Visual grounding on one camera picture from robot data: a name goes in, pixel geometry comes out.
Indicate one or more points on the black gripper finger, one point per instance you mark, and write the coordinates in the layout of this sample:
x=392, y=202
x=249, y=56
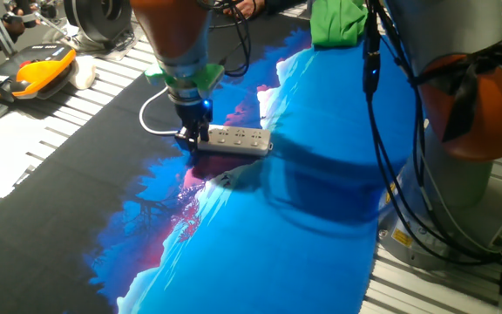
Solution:
x=190, y=139
x=204, y=133

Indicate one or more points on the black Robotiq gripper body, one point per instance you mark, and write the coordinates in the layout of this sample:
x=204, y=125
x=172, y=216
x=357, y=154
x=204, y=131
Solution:
x=194, y=112

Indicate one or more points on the white power strip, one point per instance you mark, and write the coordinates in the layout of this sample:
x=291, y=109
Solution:
x=242, y=139

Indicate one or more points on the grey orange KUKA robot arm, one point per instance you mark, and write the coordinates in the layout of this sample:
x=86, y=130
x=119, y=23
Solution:
x=477, y=113

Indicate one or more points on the orange black power tool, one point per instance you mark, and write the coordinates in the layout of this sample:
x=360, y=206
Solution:
x=37, y=72

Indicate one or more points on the bare person hand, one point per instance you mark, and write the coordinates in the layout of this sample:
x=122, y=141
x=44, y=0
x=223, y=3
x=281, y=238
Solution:
x=251, y=8

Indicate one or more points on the person hand with black strap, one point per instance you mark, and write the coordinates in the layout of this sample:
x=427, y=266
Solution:
x=15, y=26

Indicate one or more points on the white rounded plastic object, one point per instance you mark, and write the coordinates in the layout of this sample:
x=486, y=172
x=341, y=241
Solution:
x=83, y=72

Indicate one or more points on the blue black printed cloth mat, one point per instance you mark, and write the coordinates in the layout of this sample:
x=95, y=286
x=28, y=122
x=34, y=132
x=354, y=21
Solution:
x=277, y=244

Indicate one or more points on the black round drum device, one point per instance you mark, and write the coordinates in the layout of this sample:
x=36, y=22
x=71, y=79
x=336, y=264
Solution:
x=98, y=17

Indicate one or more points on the green folded cloth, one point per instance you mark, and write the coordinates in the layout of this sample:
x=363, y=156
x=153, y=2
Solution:
x=338, y=22

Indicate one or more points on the silver metal handheld rig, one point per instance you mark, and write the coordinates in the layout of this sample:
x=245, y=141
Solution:
x=46, y=19

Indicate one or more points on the green camera mount plate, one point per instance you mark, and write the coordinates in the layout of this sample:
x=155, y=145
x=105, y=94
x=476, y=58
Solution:
x=207, y=78

